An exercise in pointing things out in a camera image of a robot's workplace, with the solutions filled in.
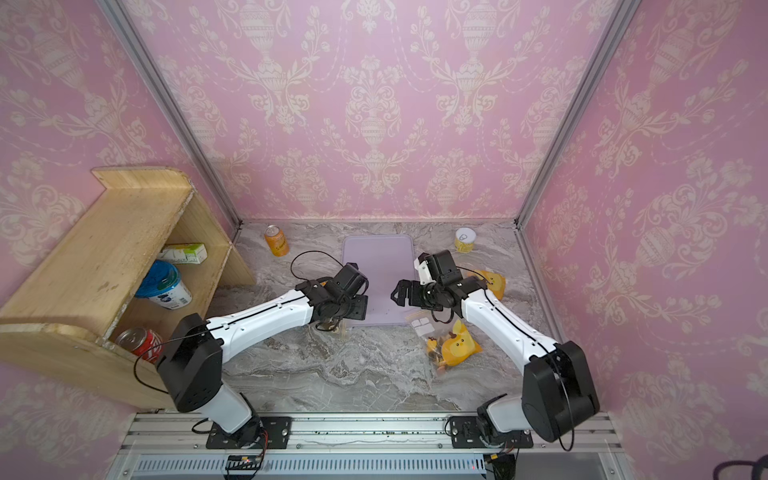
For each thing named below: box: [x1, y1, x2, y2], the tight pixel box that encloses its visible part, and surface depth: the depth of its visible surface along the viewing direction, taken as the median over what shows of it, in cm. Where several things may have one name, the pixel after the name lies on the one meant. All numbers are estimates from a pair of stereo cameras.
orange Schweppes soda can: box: [264, 224, 290, 257], surface depth 108 cm
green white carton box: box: [158, 243, 208, 265], surface depth 81 cm
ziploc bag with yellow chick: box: [406, 311, 483, 374], surface depth 86 cm
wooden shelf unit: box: [0, 168, 256, 407], surface depth 63 cm
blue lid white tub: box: [135, 260, 193, 310], surface depth 69 cm
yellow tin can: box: [455, 227, 477, 254], surface depth 111 cm
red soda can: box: [116, 327, 164, 364], surface depth 58 cm
